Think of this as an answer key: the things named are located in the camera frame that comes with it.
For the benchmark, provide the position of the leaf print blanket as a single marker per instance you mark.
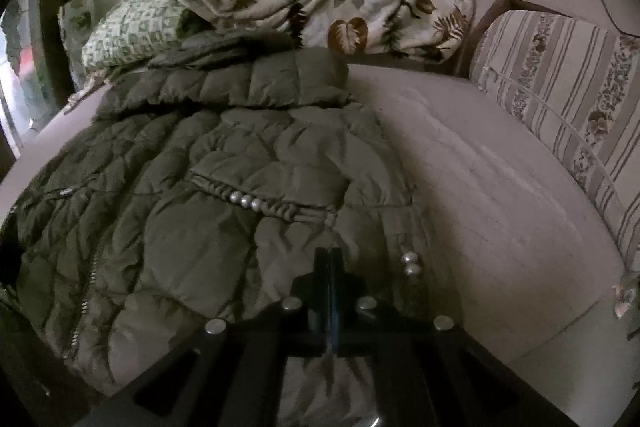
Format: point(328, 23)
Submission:
point(340, 2)

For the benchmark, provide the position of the stained glass window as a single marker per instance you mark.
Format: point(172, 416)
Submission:
point(22, 72)

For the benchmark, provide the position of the green checked pillow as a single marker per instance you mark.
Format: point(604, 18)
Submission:
point(130, 32)

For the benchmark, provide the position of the white leaf print pillow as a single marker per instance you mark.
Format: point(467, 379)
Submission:
point(75, 24)

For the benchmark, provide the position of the pale pink cloth scrap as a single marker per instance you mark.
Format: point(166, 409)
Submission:
point(625, 294)

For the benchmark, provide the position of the pink sofa bed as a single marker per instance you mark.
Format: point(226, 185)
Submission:
point(490, 187)

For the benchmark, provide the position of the olive quilted hooded jacket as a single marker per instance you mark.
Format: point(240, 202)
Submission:
point(175, 207)

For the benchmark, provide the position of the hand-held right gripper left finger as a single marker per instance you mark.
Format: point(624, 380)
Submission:
point(322, 307)

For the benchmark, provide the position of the striped floral sofa cushion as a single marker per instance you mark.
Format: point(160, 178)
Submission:
point(560, 72)

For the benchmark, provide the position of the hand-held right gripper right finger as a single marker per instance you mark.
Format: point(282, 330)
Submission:
point(337, 307)

